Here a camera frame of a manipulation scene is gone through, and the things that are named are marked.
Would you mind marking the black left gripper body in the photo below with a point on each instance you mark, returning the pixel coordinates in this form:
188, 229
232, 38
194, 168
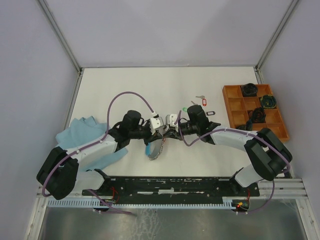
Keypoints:
143, 132

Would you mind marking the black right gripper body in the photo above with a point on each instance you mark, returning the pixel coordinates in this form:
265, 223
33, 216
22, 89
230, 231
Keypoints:
190, 128

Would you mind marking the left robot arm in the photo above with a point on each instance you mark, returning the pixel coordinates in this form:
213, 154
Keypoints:
70, 170

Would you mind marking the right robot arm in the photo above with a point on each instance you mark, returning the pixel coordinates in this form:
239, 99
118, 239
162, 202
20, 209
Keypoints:
267, 154

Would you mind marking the red key tag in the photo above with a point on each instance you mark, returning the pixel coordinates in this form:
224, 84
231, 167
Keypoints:
204, 102

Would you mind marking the light blue cloth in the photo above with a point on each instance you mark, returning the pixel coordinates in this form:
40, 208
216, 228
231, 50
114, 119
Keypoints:
82, 131

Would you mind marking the dark floral scrunchie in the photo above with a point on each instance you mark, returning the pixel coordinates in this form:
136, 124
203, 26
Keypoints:
245, 127

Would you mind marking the black orange scrunchie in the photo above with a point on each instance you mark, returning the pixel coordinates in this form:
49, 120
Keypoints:
257, 115

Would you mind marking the black scrunchie top compartment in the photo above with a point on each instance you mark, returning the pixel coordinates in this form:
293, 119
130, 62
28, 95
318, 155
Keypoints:
249, 90

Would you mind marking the wooden compartment tray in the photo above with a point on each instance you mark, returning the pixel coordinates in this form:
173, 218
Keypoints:
237, 108

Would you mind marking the green yellow scrunchie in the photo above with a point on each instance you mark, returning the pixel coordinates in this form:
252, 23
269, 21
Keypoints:
268, 101

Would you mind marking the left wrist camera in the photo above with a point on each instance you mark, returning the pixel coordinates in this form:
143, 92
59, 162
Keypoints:
157, 123

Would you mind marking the light blue handle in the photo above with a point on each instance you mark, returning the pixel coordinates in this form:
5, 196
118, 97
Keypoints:
148, 149

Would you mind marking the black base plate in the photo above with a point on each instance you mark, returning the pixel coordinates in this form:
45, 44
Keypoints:
214, 186

